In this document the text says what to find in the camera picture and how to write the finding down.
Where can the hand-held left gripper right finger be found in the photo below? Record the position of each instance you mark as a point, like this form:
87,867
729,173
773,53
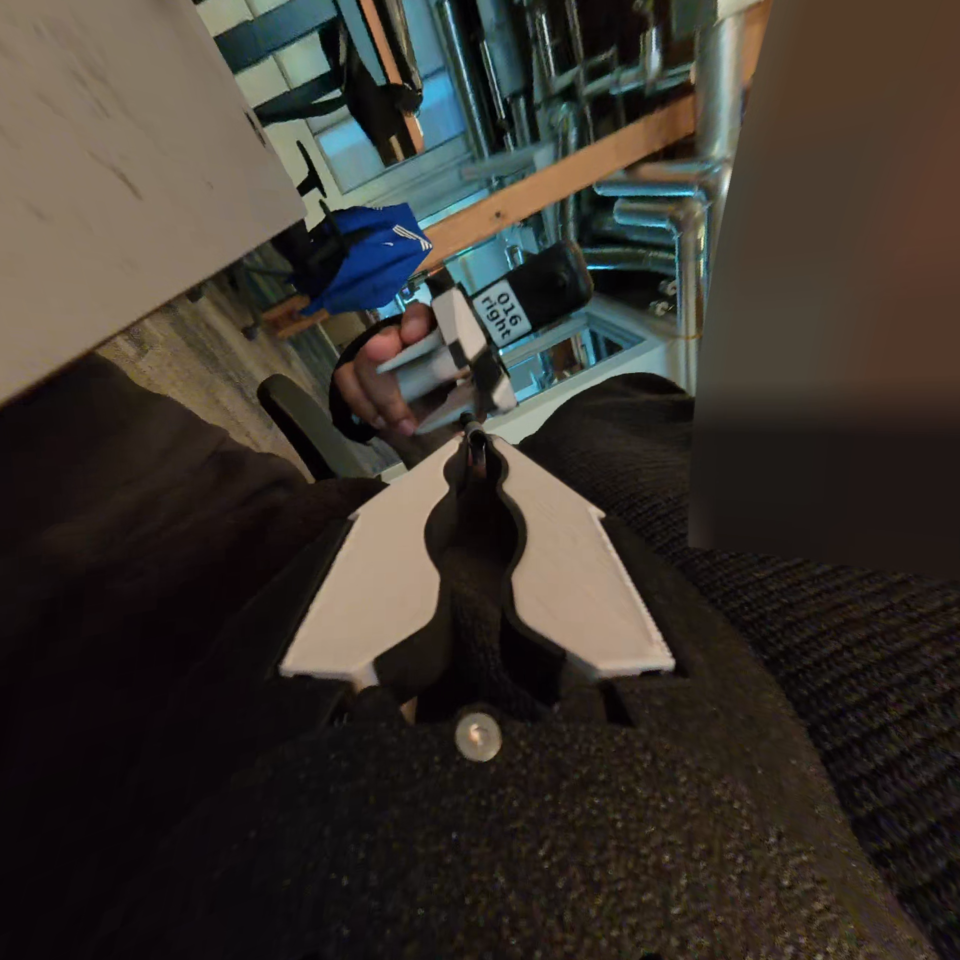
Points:
585,592

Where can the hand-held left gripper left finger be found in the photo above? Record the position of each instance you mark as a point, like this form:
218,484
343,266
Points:
367,592

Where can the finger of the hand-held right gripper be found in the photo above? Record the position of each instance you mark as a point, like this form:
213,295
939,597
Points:
450,412
469,337

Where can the black toy pin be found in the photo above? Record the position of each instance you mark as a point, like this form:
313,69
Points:
474,450

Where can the person's right hand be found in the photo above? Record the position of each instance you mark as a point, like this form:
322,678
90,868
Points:
375,390

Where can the wooden beam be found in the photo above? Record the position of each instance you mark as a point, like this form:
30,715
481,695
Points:
570,172

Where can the blue jacket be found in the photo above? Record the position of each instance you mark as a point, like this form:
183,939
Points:
367,255

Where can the black chair armrest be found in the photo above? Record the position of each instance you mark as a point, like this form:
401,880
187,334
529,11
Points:
307,427

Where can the metal ceiling ducts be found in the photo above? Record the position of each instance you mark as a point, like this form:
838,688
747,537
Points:
600,90

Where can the black bag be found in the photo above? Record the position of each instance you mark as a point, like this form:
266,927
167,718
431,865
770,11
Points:
382,105

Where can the person's leg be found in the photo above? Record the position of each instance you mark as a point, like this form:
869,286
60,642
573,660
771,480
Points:
112,600

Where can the wood-edged desk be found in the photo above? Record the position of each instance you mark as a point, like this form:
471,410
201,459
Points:
390,82

